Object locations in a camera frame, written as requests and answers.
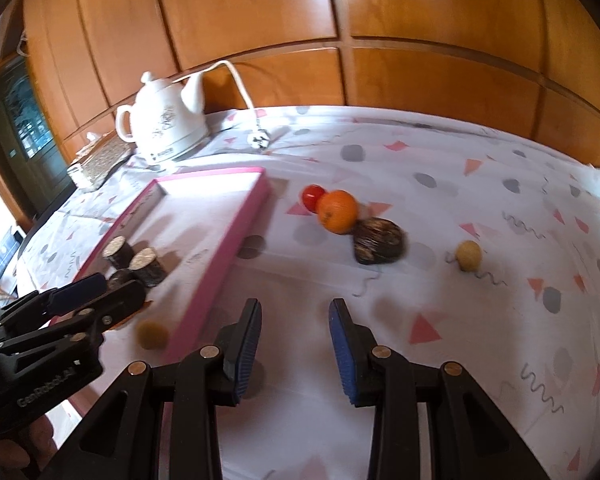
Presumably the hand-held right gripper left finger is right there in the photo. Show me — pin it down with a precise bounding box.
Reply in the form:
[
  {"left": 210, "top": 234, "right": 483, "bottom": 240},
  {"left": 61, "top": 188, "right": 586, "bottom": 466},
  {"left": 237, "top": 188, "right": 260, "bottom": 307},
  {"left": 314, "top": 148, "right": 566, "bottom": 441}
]
[{"left": 55, "top": 298, "right": 263, "bottom": 480}]

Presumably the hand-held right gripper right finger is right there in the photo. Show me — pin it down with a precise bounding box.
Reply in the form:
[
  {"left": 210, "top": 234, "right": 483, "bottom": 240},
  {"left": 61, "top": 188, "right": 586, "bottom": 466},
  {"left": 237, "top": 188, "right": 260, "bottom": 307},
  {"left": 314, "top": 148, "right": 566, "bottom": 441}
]
[{"left": 328, "top": 298, "right": 551, "bottom": 480}]

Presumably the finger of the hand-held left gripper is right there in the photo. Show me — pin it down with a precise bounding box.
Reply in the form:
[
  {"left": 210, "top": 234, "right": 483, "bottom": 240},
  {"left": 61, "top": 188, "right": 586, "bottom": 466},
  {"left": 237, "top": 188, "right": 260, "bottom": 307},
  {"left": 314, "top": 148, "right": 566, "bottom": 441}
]
[
  {"left": 0, "top": 273, "right": 107, "bottom": 341},
  {"left": 0, "top": 280, "right": 147, "bottom": 361}
]

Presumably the large dark sugarcane piece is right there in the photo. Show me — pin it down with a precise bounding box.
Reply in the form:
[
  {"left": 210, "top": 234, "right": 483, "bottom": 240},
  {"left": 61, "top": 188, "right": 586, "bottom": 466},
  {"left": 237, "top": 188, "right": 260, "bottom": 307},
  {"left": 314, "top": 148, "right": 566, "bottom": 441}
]
[{"left": 129, "top": 247, "right": 168, "bottom": 288}]

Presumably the small dark sugarcane piece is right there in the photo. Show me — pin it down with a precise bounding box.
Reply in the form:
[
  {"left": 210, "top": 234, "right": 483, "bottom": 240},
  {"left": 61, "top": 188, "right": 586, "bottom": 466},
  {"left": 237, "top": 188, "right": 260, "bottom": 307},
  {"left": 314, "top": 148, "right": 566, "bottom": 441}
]
[{"left": 102, "top": 236, "right": 133, "bottom": 270}]

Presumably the small yellow longan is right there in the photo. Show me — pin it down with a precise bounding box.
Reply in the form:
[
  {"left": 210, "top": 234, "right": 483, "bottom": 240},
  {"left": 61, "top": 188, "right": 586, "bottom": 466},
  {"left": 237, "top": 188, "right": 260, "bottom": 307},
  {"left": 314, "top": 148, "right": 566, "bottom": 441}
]
[
  {"left": 455, "top": 240, "right": 483, "bottom": 272},
  {"left": 136, "top": 320, "right": 170, "bottom": 351}
]

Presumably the pink shallow box tray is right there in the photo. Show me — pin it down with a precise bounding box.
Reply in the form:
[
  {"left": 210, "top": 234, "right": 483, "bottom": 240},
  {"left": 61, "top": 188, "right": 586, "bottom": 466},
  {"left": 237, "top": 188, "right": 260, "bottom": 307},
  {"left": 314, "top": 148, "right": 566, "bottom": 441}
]
[{"left": 70, "top": 166, "right": 271, "bottom": 366}]

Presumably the person's left hand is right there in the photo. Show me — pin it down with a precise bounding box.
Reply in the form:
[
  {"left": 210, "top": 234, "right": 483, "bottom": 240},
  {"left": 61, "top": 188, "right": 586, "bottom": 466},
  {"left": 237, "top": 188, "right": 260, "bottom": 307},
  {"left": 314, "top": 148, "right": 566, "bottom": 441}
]
[{"left": 0, "top": 410, "right": 63, "bottom": 480}]

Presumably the dark brown lumpy chunk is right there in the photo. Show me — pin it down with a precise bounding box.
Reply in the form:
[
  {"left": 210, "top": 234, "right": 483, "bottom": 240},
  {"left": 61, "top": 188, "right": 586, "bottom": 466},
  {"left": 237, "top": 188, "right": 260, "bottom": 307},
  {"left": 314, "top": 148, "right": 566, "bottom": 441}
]
[{"left": 351, "top": 217, "right": 408, "bottom": 266}]

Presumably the silver embossed tissue box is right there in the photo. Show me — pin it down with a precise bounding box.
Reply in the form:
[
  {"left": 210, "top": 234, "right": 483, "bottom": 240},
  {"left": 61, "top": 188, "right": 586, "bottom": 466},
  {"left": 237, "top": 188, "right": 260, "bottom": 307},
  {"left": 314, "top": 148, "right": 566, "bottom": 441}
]
[{"left": 67, "top": 137, "right": 133, "bottom": 192}]

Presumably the orange without stem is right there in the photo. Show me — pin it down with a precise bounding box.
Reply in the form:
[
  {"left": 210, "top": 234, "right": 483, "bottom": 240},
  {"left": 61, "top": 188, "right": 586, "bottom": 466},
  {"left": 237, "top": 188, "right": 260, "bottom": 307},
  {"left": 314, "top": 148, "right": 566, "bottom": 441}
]
[{"left": 317, "top": 190, "right": 359, "bottom": 235}]

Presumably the red cherry tomato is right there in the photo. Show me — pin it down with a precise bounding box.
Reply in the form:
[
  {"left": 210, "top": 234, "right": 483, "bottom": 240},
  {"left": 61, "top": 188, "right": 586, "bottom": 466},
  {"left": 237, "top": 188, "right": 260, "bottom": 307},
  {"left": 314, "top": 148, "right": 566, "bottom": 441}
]
[{"left": 301, "top": 184, "right": 327, "bottom": 212}]

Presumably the dark glass door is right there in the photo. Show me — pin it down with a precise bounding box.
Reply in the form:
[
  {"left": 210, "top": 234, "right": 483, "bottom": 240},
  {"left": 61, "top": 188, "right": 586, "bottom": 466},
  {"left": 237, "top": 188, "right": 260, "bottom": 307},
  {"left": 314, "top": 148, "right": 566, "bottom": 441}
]
[{"left": 0, "top": 55, "right": 76, "bottom": 221}]

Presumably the white floral electric kettle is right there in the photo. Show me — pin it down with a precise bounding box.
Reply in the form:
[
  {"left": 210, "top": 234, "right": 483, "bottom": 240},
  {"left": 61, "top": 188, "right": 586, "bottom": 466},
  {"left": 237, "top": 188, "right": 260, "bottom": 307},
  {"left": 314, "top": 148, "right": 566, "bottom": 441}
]
[{"left": 116, "top": 72, "right": 211, "bottom": 163}]

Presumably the white patterned tablecloth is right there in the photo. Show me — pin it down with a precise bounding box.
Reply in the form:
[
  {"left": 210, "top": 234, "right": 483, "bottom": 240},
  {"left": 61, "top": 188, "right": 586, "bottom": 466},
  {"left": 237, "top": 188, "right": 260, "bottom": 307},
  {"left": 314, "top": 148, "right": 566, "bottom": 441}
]
[{"left": 15, "top": 105, "right": 600, "bottom": 480}]

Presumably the wooden panelled wardrobe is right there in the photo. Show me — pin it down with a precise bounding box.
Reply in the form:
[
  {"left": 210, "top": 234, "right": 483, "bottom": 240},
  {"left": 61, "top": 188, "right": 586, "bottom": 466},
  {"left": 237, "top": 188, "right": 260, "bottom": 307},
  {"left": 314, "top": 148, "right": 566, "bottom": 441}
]
[{"left": 22, "top": 0, "right": 600, "bottom": 171}]

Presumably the white power cord with plug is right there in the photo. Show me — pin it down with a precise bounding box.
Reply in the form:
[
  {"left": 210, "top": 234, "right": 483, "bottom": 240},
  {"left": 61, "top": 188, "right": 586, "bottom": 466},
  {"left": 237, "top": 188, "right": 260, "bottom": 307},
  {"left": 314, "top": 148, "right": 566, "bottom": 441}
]
[{"left": 200, "top": 60, "right": 271, "bottom": 151}]

